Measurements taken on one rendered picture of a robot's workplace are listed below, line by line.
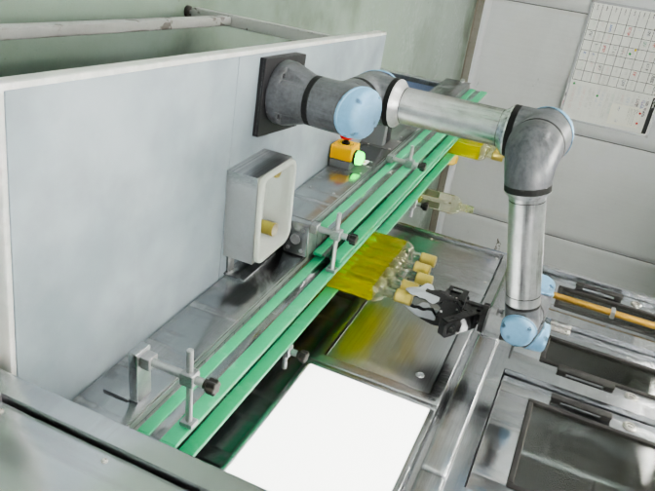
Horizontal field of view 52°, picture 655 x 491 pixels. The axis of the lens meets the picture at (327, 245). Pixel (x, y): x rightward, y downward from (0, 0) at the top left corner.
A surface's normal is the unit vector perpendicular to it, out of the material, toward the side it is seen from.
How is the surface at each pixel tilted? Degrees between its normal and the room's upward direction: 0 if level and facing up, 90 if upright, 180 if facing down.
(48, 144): 0
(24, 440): 90
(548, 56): 90
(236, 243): 90
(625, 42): 90
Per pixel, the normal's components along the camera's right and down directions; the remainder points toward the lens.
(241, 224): -0.41, 0.40
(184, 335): 0.11, -0.87
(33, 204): 0.91, 0.29
